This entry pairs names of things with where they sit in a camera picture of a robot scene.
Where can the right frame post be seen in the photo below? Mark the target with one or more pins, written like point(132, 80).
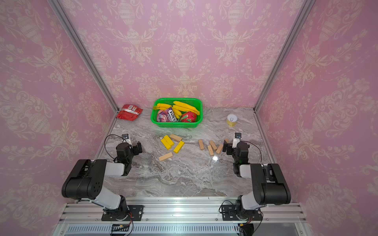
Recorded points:
point(291, 37)

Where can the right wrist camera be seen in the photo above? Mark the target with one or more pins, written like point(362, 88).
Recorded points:
point(237, 139)

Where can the purple snack packet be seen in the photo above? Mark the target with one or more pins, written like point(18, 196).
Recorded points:
point(166, 116)

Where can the wooden block right three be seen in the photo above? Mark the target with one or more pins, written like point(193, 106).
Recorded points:
point(211, 152)

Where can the green plastic basket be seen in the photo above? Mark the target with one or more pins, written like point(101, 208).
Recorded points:
point(191, 101)

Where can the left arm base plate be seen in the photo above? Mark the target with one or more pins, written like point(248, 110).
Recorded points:
point(131, 212)

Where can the right banana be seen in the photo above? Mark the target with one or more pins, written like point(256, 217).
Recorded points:
point(184, 107)

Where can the red snack bag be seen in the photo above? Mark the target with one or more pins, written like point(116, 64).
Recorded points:
point(129, 112)

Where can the wooden block right two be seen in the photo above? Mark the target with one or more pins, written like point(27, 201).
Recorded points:
point(213, 145)

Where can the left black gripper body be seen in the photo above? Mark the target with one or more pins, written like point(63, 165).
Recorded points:
point(135, 148)

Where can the left banana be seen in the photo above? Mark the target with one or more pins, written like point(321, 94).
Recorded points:
point(162, 106)

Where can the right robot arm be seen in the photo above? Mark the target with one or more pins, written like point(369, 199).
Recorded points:
point(269, 186)

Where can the frame post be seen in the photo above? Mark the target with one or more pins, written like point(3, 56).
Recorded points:
point(291, 37)
point(62, 16)

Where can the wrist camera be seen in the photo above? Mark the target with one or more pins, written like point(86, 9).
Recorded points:
point(237, 139)
point(126, 139)

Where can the wooden block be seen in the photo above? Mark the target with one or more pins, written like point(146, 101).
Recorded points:
point(166, 156)
point(175, 137)

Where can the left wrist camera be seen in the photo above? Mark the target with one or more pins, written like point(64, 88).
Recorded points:
point(126, 139)

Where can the wooden block right one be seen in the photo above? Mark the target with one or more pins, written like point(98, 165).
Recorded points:
point(201, 145)

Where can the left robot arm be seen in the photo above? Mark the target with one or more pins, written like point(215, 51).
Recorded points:
point(85, 182)

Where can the left frame post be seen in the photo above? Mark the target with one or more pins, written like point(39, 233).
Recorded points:
point(62, 16)

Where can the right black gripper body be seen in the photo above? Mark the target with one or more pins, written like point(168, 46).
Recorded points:
point(229, 148)

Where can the wooden block right four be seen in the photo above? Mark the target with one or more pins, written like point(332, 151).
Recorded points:
point(219, 149)

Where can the red dragon fruit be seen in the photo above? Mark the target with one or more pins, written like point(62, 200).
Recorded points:
point(188, 117)

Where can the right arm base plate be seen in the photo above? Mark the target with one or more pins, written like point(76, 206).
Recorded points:
point(237, 213)

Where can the banana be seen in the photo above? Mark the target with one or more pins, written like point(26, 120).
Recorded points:
point(162, 106)
point(184, 107)

